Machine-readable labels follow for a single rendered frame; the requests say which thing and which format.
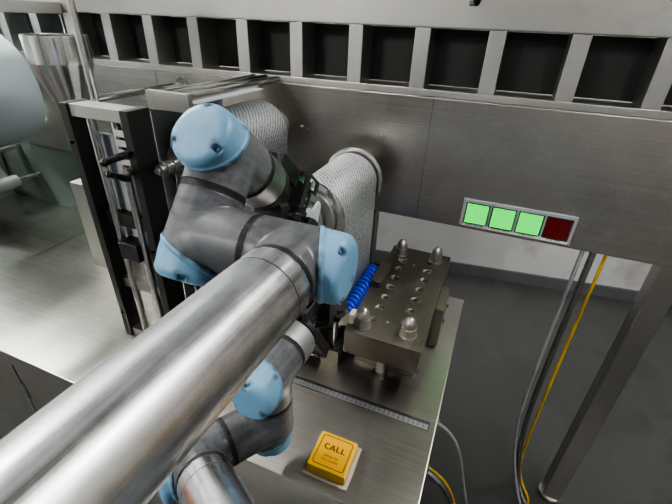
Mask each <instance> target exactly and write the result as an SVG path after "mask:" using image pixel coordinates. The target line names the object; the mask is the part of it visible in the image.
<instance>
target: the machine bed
mask: <svg viewBox="0 0 672 504"><path fill-rule="evenodd" d="M463 303H464V300H461V299H457V298H453V297H448V301H447V304H449V306H448V308H446V310H445V315H444V319H445V320H444V324H442V327H441V331H440V335H439V338H438V342H437V346H436V347H435V346H432V345H429V344H428V342H429V337H430V333H429V336H428V339H427V342H426V346H425V349H424V352H423V355H422V359H421V362H420V365H419V368H418V372H417V374H414V377H413V378H412V377H409V376H405V375H402V374H399V373H396V372H393V371H390V370H387V369H386V370H387V377H386V378H385V379H383V380H378V379H375V378H374V377H373V375H372V370H373V369H374V368H375V367H376V366H374V365H371V364H368V363H365V362H362V361H359V360H356V359H354V357H355V355H354V354H351V353H348V352H345V353H344V355H343V357H342V358H341V360H340V362H339V364H338V365H335V364H332V363H329V362H326V361H322V360H320V358H318V357H314V356H311V355H310V356H309V357H308V359H307V360H306V362H305V364H304V365H303V366H302V368H301V369H300V371H299V372H298V374H297V376H300V377H302V378H305V379H308V380H311V381H314V382H317V383H319V384H322V385H325V386H328V387H331V388H334V389H337V390H339V391H342V392H345V393H348V394H351V395H354V396H356V397H359V398H362V399H365V400H368V401H371V402H373V403H376V404H379V405H382V406H385V407H388V408H391V409H393V410H396V411H399V412H402V413H405V414H408V415H410V416H413V417H416V418H419V419H422V420H425V421H427V422H430V427H429V431H425V430H422V429H419V428H417V427H414V426H411V425H408V424H405V423H403V422H400V421H397V420H394V419H392V418H389V417H386V416H383V415H380V414H378V413H375V412H372V411H369V410H367V409H364V408H361V407H358V406H355V405H353V404H350V403H347V402H344V401H342V400H339V399H336V398H333V397H330V396H328V395H325V394H322V393H319V392H317V391H314V390H311V389H308V388H305V387H303V386H300V385H297V384H294V383H292V401H293V415H294V427H293V435H292V440H291V442H290V444H289V446H288V447H287V449H286V450H285V451H283V452H282V453H281V454H279V455H276V456H268V457H263V456H260V455H258V454H257V453H256V454H255V455H253V456H251V457H250V458H248V459H246V460H244V461H243V462H241V463H239V464H238V465H236V466H235V467H237V468H239V469H241V470H244V471H246V472H248V473H250V474H252V475H255V476H257V477H259V478H261V479H263V480H266V481H268V482H270V483H272V484H274V485H277V486H279V487H281V488H283V489H285V490H288V491H290V492H292V493H294V494H296V495H298V496H301V497H303V498H305V499H307V500H309V501H312V502H314V503H316V504H420V501H421V496H422V491H423V487H424V482H425V478H426V473H427V468H428V464H429V459H430V455H431V450H432V445H433V441H434V436H435V432H436V427H437V423H438V418H439V413H440V409H441V404H442V400H443V395H444V390H445V386H446V381H447V377H448V372H449V367H450V363H451V358H452V354H453V349H454V344H455V340H456V335H457V331H458V326H459V321H460V317H461V312H462V308H463ZM137 336H138V335H135V334H133V335H130V334H127V332H126V329H125V326H124V322H123V319H122V315H121V312H120V309H119V305H118V302H117V299H116V295H115V292H114V289H113V285H112V282H111V279H110V275H109V272H108V269H107V268H106V267H103V266H99V265H96V264H95V262H94V259H93V256H92V253H91V249H90V246H89V243H88V240H87V237H86V233H85V232H84V233H82V234H80V235H78V236H76V237H73V238H71V239H69V240H67V241H65V242H63V243H61V244H58V245H56V246H54V247H52V248H50V249H48V250H46V251H43V252H41V253H39V254H37V255H35V256H33V257H31V258H28V259H26V260H24V261H22V262H20V263H18V264H16V265H13V266H11V267H9V268H7V269H5V270H3V271H1V272H0V360H2V361H4V362H7V363H9V364H11V365H13V366H15V367H18V368H20V369H22V370H24V371H26V372H29V373H31V374H33V375H35V376H37V377H40V378H42V379H44V380H46V381H48V382H51V383H53V384H55V385H57V386H59V387H61V388H64V389H68V388H69V387H70V386H72V385H73V384H74V383H76V382H77V381H78V380H80V379H81V378H82V377H84V376H85V375H86V374H88V373H89V372H90V371H92V370H93V369H94V368H96V367H97V366H98V365H100V364H101V363H102V362H104V361H105V360H106V359H108V358H109V357H110V356H111V355H113V354H114V353H115V352H117V351H118V350H119V349H121V348H122V347H123V346H125V345H126V344H127V343H129V342H130V341H131V340H133V339H134V338H135V337H137ZM323 431H326V432H328V433H331V434H334V435H336V436H339V437H341V438H344V439H346V440H349V441H351V442H354V443H357V444H358V448H361V449H362V451H361V453H360V456H359V459H358V461H357V464H356V467H355V469H354V472H353V474H352V477H351V480H350V482H349V485H348V487H347V490H346V492H345V491H343V490H341V489H338V488H336V487H334V486H331V485H329V484H327V483H325V482H322V481H320V480H318V479H315V478H313V477H311V476H308V475H306V474H304V473H302V471H303V468H304V466H305V464H306V462H307V460H308V458H309V456H310V454H311V452H312V450H313V448H314V446H315V444H316V442H317V440H318V438H319V436H320V434H321V433H322V432H323Z"/></svg>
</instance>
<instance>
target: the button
mask: <svg viewBox="0 0 672 504"><path fill-rule="evenodd" d="M357 449H358V444H357V443H354V442H351V441H349V440H346V439H344V438H341V437H339V436H336V435H334V434H331V433H328V432H326V431H323V432H322V434H321V436H320V438H319V440H318V442H317V444H316V446H315V448H314V450H313V452H312V454H311V456H310V458H309V460H308V462H307V470H308V471H310V472H312V473H314V474H317V475H319V476H321V477H324V478H326V479H328V480H331V481H333V482H335V483H338V484H340V485H342V486H343V485H344V484H345V482H346V479H347V477H348V474H349V472H350V469H351V467H352V464H353V461H354V459H355V456H356V454H357Z"/></svg>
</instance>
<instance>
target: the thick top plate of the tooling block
mask: <svg viewBox="0 0 672 504"><path fill-rule="evenodd" d="M396 247H397V246H396V245H394V247H393V249H392V250H391V252H390V254H389V255H388V257H387V259H386V260H385V262H386V263H391V266H390V270H389V272H388V274H387V276H386V278H385V279H384V281H383V283H382V285H381V287H380V288H376V287H372V286H370V287H369V289H368V291H367V293H366V294H365V296H364V298H363V299H362V301H361V303H360V304H359V306H358V308H357V312H358V310H359V309H360V308H361V307H366V308H368V309H369V311H370V316H371V328H370V329H369V330H366V331H361V330H358V329H356V328H355V326H354V324H350V323H348V325H347V326H346V328H345V330H344V345H343V351H345V352H348V353H351V354H354V355H357V356H361V357H364V358H367V359H370V360H373V361H376V362H379V363H383V364H386V365H389V366H392V367H395V368H398V369H401V370H405V371H408V372H411V373H414V374H417V372H418V368H419V365H420V362H421V359H422V355H423V352H424V349H425V346H426V342H427V339H428V336H429V333H430V329H431V326H432V322H433V317H434V312H435V308H436V304H437V301H438V298H439V295H440V292H441V289H442V286H444V284H445V281H446V277H447V274H448V269H449V264H450V259H451V257H447V256H443V257H442V261H443V263H442V264H440V265H435V264H432V263H430V262H429V258H430V256H431V253H428V252H424V251H419V250H415V249H410V248H408V255H407V256H406V257H399V256H397V255H395V251H396ZM409 316H411V317H413V318H414V319H415V320H416V326H417V332H416V333H417V338H416V339H415V340H413V341H406V340H403V339H402V338H401V337H400V336H399V331H400V330H401V327H402V324H403V322H404V320H405V318H406V317H409Z"/></svg>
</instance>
